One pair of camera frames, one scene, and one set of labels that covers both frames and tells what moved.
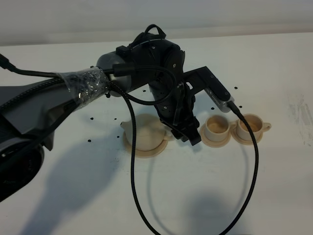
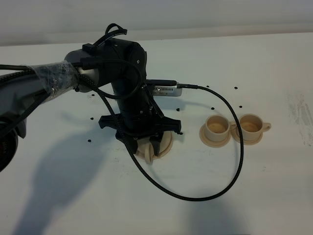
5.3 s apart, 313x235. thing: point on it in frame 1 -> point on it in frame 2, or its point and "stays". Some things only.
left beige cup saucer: (211, 144) stays
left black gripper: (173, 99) -> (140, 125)
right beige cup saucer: (234, 136) stays
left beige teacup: (217, 128) stays
